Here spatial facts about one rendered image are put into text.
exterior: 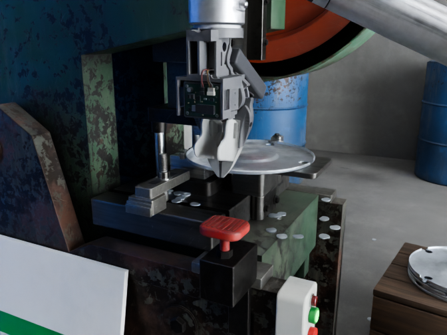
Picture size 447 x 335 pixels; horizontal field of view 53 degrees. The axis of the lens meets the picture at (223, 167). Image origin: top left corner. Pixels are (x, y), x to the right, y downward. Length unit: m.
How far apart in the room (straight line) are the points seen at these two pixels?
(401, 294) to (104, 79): 0.98
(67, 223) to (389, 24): 0.76
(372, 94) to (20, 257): 3.59
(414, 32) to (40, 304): 0.93
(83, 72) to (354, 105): 3.53
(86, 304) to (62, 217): 0.19
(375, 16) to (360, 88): 3.57
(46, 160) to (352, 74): 3.55
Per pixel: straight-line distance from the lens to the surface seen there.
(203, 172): 1.01
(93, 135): 1.03
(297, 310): 0.79
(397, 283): 1.45
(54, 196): 1.05
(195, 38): 0.59
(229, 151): 0.64
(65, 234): 1.06
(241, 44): 1.05
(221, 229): 0.69
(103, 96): 1.05
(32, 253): 1.12
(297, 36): 1.31
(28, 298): 1.16
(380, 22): 0.75
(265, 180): 0.99
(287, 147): 1.12
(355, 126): 4.35
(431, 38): 0.76
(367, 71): 4.28
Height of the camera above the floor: 1.04
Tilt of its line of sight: 16 degrees down
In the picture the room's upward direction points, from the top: straight up
